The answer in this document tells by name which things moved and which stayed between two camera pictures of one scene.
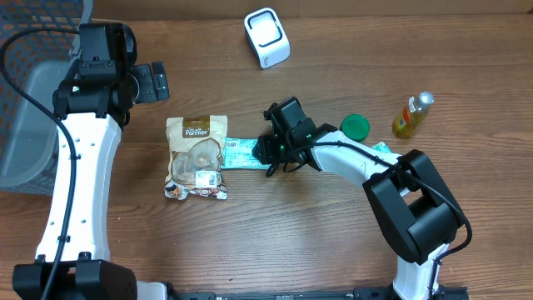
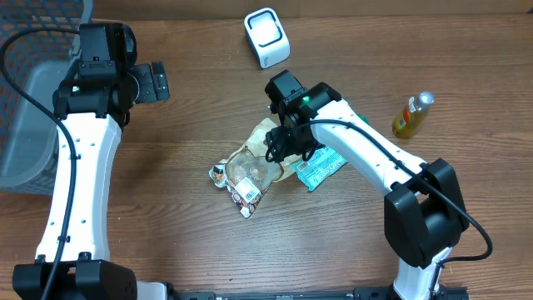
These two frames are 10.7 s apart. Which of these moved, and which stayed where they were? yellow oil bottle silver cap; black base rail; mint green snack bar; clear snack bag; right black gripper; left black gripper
Moved: mint green snack bar; clear snack bag
Stayed: black base rail; left black gripper; right black gripper; yellow oil bottle silver cap
